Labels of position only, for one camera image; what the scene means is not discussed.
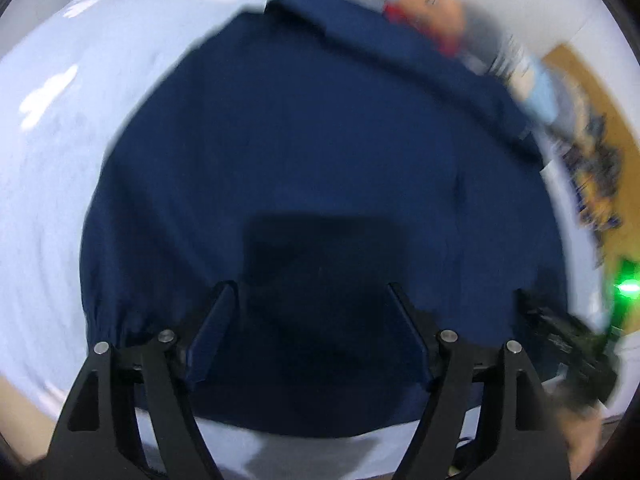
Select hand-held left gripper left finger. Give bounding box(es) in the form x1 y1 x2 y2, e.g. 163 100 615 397
30 281 241 480

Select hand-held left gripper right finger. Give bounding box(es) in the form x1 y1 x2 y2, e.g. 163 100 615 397
387 282 573 480

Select navy blue work garment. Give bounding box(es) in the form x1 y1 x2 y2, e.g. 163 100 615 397
79 0 568 438

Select person's right forearm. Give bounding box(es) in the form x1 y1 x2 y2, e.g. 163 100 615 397
552 397 608 480

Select yellow patterned cushion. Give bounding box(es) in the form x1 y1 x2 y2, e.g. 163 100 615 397
542 44 640 271

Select patchwork printed quilt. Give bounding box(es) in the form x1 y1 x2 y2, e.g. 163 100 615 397
82 0 626 271

